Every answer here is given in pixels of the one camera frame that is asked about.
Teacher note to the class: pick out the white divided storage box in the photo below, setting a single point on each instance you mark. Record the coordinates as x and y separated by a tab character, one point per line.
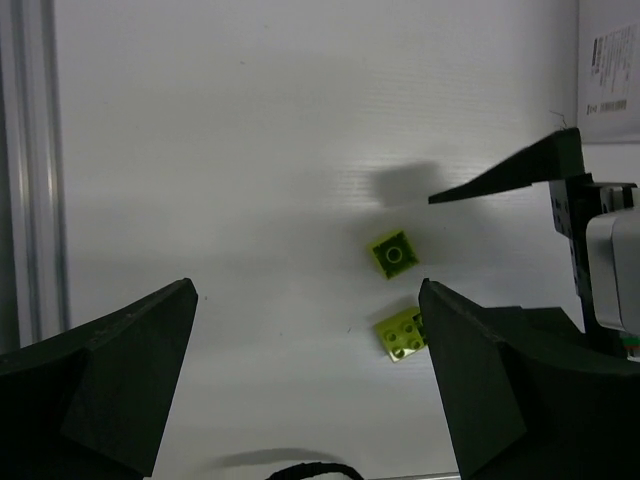
608	71

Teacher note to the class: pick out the green and yellow lego stack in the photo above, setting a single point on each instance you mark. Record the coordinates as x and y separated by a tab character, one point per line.
402	334

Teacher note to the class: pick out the yellow-green lego brick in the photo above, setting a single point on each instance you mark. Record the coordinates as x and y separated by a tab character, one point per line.
393	254

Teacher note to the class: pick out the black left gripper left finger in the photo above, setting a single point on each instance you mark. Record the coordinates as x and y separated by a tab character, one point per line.
93	402

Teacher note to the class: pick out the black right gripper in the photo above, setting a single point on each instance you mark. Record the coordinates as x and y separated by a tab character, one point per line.
575	201

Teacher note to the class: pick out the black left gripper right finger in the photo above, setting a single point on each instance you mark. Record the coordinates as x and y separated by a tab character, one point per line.
525	397

